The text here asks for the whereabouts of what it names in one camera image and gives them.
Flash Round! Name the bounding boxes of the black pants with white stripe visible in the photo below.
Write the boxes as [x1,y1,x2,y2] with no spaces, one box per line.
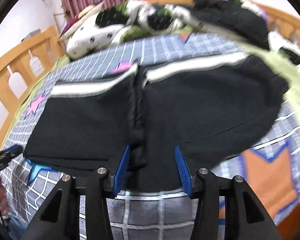
[24,52,288,192]

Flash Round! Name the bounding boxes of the black clothing pile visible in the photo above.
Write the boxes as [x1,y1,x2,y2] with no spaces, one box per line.
[191,0,270,50]

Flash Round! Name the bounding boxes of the person's left hand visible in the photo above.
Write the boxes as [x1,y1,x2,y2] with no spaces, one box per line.
[0,178,9,216]

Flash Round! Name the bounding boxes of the colourful patterned pillow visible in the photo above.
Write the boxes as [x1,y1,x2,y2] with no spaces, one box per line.
[59,1,104,41]

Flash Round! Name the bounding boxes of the white floral black comforter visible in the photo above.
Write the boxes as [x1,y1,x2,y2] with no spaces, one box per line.
[65,0,300,81]

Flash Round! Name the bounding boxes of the wooden bed frame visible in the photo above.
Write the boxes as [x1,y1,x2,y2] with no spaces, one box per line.
[0,0,300,239]

